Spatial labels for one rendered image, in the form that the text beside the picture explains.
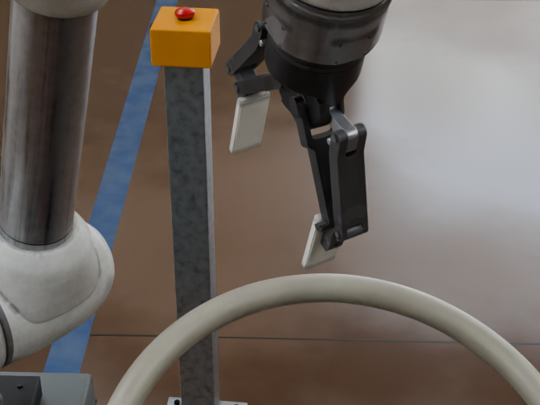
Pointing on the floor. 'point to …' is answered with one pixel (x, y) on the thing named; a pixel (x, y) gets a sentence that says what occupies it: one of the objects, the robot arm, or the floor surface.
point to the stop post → (191, 182)
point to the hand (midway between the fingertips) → (281, 194)
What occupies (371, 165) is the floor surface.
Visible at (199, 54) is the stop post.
